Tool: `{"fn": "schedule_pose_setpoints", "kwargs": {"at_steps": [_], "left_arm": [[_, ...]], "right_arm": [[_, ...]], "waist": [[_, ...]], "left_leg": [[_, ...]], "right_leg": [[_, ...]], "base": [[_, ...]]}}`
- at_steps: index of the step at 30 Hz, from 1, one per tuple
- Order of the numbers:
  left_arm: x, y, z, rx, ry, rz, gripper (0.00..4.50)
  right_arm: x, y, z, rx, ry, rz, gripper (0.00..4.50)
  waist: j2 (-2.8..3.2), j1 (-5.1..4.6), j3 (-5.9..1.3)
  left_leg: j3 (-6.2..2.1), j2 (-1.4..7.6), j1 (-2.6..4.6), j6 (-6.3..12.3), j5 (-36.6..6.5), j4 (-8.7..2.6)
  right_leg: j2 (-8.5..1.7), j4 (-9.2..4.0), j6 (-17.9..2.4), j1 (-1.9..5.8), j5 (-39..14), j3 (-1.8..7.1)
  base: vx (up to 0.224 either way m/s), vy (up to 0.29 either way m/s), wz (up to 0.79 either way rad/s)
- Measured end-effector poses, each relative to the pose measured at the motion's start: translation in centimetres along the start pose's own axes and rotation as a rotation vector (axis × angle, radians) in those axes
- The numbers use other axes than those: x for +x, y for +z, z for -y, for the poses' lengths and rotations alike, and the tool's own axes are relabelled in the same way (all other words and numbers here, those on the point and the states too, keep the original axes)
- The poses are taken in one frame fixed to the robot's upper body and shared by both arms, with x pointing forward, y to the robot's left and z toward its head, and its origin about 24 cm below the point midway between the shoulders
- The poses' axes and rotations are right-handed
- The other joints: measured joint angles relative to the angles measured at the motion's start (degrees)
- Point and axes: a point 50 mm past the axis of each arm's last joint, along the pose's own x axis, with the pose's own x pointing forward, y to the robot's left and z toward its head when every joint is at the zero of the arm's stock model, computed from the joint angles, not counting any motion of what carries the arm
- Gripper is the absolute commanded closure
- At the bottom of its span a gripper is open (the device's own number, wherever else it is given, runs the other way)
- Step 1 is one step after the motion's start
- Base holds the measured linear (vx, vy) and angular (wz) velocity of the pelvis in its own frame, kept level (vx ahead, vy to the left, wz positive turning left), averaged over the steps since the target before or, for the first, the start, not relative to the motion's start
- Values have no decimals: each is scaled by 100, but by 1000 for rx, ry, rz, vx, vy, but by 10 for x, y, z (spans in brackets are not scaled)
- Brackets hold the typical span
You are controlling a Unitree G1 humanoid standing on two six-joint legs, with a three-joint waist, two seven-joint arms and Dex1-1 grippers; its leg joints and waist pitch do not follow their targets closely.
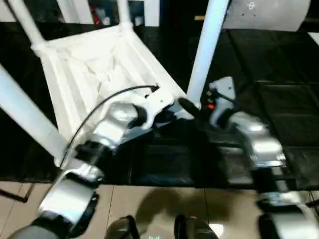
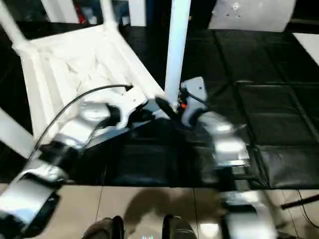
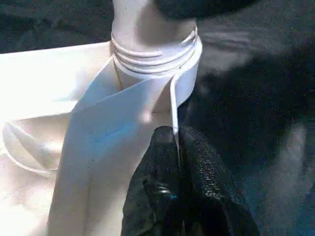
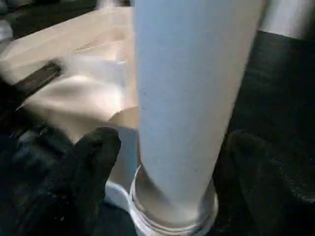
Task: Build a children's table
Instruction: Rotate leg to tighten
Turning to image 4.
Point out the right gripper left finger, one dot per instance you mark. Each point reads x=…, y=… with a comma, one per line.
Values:
x=69, y=186

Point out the white plastic table top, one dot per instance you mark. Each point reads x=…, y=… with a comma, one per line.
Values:
x=73, y=49

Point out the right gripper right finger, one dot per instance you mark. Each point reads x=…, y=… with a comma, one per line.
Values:
x=270, y=191

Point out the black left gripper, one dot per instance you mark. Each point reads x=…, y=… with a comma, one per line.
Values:
x=9, y=103

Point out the black work mat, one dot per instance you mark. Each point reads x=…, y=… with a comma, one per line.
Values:
x=275, y=86

